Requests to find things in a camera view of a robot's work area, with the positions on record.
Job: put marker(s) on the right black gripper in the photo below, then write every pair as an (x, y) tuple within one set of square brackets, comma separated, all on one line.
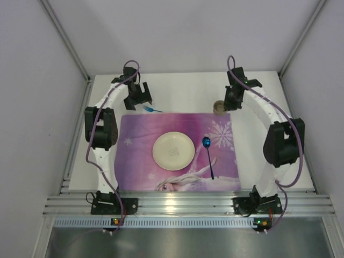
[(233, 99)]

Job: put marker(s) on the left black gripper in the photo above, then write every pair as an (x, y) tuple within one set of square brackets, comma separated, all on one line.
[(138, 97)]

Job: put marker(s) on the blue plastic fork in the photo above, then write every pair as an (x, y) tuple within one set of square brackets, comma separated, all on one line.
[(150, 109)]

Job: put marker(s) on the small beige cup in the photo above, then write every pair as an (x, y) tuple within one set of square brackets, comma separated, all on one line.
[(219, 109)]

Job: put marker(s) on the blue plastic spoon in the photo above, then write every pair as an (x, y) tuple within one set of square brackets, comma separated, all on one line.
[(206, 142)]

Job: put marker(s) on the cream round plate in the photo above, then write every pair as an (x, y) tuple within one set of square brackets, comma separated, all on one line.
[(173, 151)]

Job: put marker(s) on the purple pink printed cloth mat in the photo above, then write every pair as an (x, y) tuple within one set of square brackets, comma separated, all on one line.
[(136, 170)]

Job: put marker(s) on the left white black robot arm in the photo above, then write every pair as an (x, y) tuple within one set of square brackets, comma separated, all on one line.
[(100, 125)]

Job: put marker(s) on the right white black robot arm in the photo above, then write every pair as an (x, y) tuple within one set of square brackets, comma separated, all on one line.
[(284, 144)]

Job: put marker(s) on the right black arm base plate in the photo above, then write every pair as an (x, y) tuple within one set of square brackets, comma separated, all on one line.
[(245, 206)]

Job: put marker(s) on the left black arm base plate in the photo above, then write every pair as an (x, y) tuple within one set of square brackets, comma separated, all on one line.
[(107, 207)]

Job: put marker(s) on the aluminium rail frame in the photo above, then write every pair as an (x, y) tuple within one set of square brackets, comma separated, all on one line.
[(188, 204)]

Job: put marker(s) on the grey slotted cable duct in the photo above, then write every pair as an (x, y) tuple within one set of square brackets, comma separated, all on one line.
[(161, 222)]

